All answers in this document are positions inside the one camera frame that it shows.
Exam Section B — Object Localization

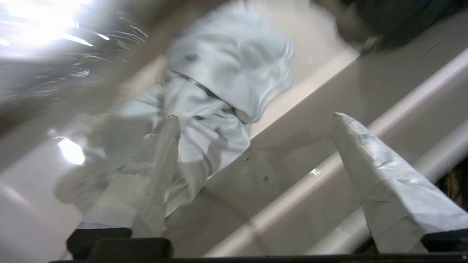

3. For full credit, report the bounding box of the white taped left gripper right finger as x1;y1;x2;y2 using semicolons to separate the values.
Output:
331;112;468;254

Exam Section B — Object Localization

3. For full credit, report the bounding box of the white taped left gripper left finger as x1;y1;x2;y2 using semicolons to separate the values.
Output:
78;115;182;238

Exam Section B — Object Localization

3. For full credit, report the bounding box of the glossy beige wide drawer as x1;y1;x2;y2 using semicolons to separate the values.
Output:
0;0;468;257

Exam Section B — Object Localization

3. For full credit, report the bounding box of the light grey garment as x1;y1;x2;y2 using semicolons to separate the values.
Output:
54;3;296;220

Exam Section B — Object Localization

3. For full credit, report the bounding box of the black garment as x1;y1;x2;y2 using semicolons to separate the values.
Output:
311;0;468;53

